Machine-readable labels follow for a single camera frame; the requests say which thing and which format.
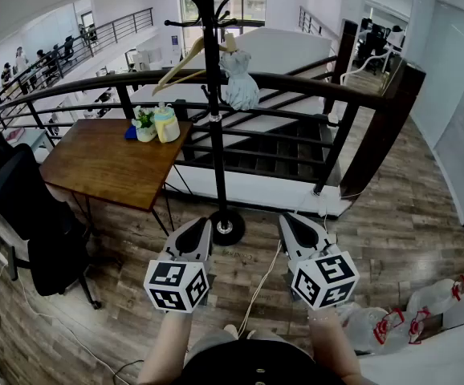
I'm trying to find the wooden clothes hanger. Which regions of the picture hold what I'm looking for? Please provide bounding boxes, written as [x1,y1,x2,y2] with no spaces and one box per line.
[151,34,230,97]

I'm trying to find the person's right forearm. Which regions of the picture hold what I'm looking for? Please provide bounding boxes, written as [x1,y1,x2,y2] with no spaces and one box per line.
[307,301,364,385]

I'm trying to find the white curved pipe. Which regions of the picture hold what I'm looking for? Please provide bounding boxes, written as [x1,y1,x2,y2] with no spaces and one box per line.
[340,50,389,86]

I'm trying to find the brown wooden table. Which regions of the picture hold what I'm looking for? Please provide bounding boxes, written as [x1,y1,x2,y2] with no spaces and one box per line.
[39,118,193,238]

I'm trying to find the dark staircase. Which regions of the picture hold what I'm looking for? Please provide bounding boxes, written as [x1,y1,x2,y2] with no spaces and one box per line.
[175,106,340,184]

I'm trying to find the dark stair railing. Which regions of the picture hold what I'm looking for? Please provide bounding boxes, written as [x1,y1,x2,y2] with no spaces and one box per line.
[0,18,428,200]

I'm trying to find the black metal balcony railing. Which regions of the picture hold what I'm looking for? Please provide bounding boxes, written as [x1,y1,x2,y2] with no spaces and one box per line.
[0,6,155,107]

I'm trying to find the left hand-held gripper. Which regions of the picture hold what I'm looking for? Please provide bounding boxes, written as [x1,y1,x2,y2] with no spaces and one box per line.
[143,217,217,314]

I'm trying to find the light blue small table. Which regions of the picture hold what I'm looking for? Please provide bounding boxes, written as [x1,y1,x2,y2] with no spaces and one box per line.
[0,126,52,164]

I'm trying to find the black metal coat rack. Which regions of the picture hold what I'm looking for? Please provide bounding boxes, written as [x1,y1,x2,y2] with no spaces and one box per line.
[160,0,278,247]

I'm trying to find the black office chair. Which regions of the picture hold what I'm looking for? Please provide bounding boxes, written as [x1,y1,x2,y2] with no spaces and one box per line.
[0,132,103,310]

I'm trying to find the large glass window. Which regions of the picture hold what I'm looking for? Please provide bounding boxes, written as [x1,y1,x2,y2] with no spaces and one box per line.
[179,0,267,27]

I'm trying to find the long white floor cable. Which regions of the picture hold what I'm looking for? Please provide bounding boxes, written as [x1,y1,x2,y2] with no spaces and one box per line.
[0,262,120,376]

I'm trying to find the small potted flower plant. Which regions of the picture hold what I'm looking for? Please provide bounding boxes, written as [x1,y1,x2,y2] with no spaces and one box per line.
[131,105,157,143]

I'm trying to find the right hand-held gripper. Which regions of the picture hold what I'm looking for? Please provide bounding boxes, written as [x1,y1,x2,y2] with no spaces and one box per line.
[279,213,360,311]

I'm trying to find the light blue umbrella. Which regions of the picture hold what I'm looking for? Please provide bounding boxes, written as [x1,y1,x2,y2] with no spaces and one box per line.
[218,33,261,111]

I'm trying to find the person's black shirt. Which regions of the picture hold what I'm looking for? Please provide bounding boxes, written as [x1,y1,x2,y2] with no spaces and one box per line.
[179,337,337,385]

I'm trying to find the person's left forearm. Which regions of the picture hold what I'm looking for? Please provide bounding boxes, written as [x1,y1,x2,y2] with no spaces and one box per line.
[137,310,195,385]

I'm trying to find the short black metal railing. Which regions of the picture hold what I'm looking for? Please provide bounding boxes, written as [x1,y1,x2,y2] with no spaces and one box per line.
[298,5,341,42]

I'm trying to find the clear plastic bag red handles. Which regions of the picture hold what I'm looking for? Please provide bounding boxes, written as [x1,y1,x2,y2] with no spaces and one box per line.
[388,309,444,347]
[338,305,405,355]
[406,274,464,316]

